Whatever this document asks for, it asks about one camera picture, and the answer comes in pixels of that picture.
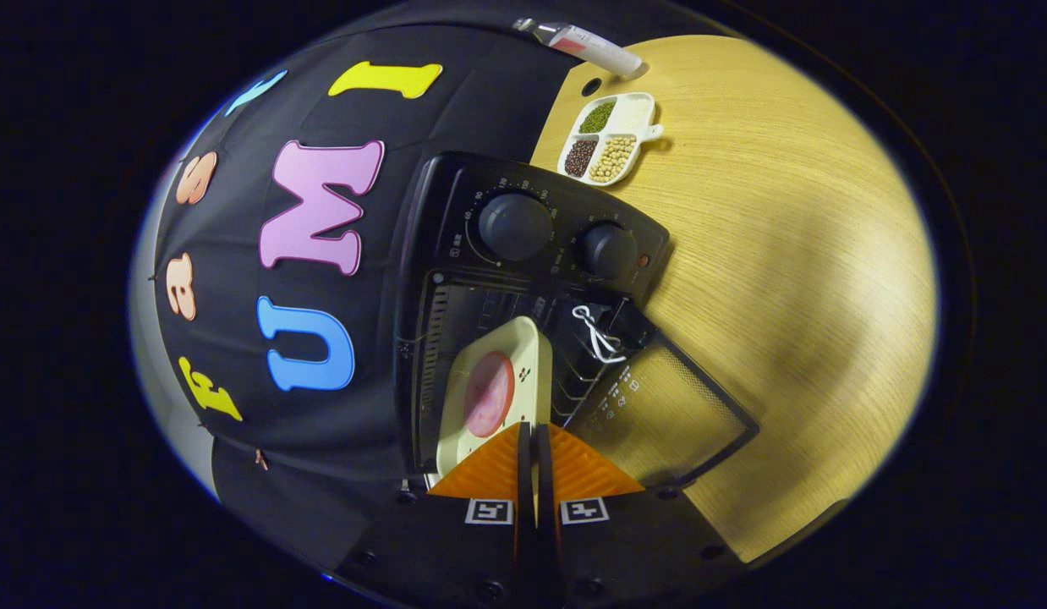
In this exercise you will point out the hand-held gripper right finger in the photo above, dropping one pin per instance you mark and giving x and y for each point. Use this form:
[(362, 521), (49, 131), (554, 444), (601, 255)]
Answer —
[(547, 524)]

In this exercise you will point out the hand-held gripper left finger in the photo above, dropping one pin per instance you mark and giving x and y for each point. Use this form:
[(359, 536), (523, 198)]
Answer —
[(525, 507)]

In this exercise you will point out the pink round food slice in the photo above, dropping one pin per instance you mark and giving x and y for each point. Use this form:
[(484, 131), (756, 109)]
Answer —
[(488, 393)]

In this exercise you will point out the cream food tray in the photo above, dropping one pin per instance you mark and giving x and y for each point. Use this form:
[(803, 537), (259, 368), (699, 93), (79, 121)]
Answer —
[(532, 355)]

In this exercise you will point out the black toaster oven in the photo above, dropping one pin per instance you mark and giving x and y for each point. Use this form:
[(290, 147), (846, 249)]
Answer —
[(566, 241)]

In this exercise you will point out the metal oven rack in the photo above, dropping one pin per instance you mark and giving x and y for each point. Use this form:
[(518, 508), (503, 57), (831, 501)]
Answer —
[(578, 385)]

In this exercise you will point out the pink cloth clip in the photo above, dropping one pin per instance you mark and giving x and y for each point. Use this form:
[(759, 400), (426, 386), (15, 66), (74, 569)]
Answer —
[(260, 459)]

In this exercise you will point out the white divided bean dish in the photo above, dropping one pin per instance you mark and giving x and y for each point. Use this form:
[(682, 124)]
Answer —
[(638, 106)]

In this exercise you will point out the black backdrop cloth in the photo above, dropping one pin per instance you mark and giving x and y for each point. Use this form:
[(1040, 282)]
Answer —
[(363, 118)]

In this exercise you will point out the black table grommet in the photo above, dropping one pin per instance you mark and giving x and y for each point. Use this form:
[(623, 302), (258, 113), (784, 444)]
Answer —
[(590, 86)]

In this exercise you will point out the clear bottle white label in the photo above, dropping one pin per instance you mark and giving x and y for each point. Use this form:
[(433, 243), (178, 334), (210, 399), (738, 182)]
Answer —
[(600, 52)]

